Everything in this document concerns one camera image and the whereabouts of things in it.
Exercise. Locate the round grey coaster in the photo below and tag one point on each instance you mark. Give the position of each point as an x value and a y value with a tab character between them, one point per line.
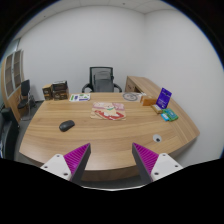
130	97

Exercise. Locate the yellow small box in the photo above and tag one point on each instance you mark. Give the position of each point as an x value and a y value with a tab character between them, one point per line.
156	108

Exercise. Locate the blue small packet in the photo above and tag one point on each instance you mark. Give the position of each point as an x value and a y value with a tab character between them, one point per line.
165	117

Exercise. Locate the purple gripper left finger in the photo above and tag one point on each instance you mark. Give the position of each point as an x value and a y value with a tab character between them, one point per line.
71	165

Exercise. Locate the wooden office desk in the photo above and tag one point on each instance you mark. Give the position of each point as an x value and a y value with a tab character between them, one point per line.
111	141

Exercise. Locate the white green leaflet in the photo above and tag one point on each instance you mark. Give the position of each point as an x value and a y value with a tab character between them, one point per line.
79	97

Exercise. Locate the black visitor chair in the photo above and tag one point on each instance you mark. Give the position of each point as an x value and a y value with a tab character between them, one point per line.
26	98

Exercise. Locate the pink red mouse pad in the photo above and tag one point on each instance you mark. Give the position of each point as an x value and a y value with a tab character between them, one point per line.
108	111

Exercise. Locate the wooden side return desk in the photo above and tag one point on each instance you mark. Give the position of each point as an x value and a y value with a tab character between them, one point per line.
142	85

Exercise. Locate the dark brown cardboard box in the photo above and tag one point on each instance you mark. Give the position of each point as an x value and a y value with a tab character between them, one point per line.
60	90

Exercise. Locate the small orange wooden box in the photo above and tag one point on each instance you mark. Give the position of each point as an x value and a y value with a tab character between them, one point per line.
147	101

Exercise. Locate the black chair at left edge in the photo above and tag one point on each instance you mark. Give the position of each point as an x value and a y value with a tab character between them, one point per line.
9	130

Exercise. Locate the desk cable grommet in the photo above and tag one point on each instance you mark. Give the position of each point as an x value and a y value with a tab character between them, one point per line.
157	138

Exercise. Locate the black computer mouse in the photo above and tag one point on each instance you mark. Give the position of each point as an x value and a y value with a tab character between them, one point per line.
66	125

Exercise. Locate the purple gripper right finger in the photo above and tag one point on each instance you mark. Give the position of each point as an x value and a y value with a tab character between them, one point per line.
153	166

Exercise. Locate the purple standing card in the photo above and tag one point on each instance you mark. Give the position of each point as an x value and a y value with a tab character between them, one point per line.
164	98

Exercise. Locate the small brown cardboard box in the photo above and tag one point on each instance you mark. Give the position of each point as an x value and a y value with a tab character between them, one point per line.
48	92

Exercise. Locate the black mesh office chair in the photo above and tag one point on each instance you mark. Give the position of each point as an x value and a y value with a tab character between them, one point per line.
101	79

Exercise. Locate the wooden glass door cabinet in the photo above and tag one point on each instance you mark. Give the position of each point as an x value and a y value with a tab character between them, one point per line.
11	78

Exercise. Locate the green packet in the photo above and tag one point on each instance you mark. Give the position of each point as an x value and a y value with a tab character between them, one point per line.
171	114

